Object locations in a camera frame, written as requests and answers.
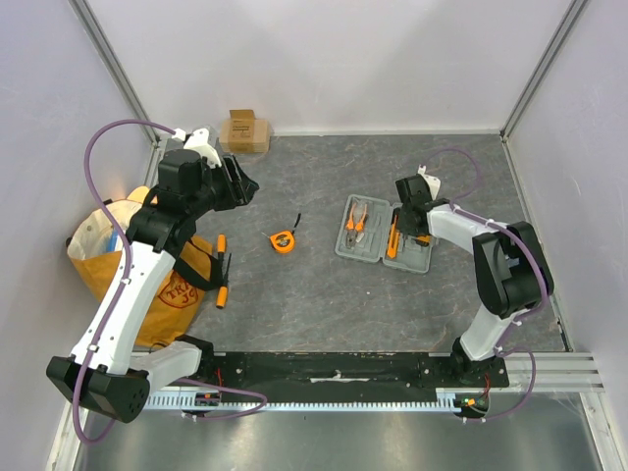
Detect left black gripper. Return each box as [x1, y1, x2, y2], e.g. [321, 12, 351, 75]
[187, 153, 260, 219]

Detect orange utility knife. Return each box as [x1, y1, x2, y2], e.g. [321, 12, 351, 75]
[386, 216, 400, 259]

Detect grey plastic tool case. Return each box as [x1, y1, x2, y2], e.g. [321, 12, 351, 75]
[335, 194, 436, 275]

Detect orange black screwdriver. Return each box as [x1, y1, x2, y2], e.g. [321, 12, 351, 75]
[216, 234, 227, 261]
[216, 253, 232, 309]

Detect orange pliers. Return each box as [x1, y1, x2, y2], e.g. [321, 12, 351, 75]
[344, 200, 368, 248]

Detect orange tape measure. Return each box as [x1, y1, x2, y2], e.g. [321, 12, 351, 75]
[269, 213, 301, 254]

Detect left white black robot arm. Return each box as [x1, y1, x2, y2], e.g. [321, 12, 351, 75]
[46, 128, 259, 423]

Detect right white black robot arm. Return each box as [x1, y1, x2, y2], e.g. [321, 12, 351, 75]
[395, 174, 553, 387]

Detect small cardboard box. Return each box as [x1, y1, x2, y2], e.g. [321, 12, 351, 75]
[219, 109, 272, 154]

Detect tan wooden object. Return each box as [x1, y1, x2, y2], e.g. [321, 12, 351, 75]
[127, 185, 150, 204]

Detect blue box in bag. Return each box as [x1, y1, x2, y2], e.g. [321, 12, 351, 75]
[106, 231, 124, 252]

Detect brown paper tote bag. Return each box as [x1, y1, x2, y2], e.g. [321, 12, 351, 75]
[67, 209, 214, 347]

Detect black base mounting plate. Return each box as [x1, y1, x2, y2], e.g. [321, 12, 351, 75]
[197, 351, 509, 389]

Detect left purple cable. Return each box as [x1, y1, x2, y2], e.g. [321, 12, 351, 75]
[72, 120, 270, 445]

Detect purple cable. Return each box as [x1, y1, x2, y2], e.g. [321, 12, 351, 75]
[424, 147, 550, 423]
[72, 120, 270, 445]

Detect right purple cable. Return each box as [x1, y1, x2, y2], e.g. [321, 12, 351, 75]
[424, 147, 550, 423]

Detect white slotted cable duct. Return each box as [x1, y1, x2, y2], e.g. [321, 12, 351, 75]
[145, 388, 458, 412]

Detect aluminium frame rail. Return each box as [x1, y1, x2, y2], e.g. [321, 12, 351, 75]
[71, 350, 604, 392]

